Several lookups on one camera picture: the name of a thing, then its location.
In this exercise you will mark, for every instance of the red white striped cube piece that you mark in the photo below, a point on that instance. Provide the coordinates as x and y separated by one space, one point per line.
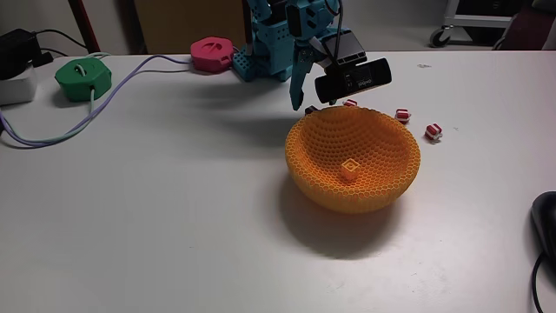
311 109
433 131
350 103
402 115

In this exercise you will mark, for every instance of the yellow cube piece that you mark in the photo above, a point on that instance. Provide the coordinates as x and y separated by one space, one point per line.
350 168

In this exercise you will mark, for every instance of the yellow honeycomb basket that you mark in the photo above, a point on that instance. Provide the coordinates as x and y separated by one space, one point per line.
382 182

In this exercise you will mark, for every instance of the black webcam on gripper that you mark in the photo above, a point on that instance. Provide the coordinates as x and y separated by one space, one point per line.
352 78

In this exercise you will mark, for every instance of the pink octagonal hub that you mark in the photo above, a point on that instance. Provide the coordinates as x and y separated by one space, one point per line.
210 54

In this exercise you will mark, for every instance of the brown board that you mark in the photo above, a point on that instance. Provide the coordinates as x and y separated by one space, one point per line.
182 26

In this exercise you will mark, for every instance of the dark red chair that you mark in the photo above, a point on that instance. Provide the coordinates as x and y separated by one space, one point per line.
527 30

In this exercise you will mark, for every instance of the green octagonal hub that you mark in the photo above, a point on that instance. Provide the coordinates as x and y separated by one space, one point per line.
82 80

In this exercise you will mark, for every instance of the red pole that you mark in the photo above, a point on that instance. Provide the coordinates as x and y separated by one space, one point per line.
84 26

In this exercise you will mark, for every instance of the black power adapter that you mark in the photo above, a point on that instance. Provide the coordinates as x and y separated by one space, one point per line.
17 52

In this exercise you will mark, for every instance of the white box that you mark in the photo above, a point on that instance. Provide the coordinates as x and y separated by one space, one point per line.
15 89

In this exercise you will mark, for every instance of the black computer mouse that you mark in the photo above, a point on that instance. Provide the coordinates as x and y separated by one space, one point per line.
546 221

